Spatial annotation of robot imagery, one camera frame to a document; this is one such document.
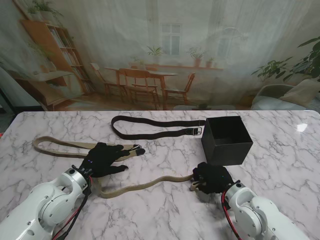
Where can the dark brown braided belt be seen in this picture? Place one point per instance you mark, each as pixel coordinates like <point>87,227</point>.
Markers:
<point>150,136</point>

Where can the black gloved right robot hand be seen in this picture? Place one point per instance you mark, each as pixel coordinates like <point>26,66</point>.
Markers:
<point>215,178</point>

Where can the printed room scene backdrop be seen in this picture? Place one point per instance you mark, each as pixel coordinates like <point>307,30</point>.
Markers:
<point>160,50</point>

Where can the beige braided belt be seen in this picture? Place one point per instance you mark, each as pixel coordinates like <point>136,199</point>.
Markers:
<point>62,143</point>
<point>130,189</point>

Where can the black belt storage box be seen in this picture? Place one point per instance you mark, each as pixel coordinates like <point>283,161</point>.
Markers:
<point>225,152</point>

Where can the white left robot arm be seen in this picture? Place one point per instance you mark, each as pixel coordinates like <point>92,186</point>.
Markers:
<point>37,207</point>

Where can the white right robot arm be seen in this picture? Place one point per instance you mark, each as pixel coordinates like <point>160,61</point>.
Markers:
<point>250,210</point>

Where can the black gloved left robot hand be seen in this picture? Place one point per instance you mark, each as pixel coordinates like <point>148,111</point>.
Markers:
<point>102,158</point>

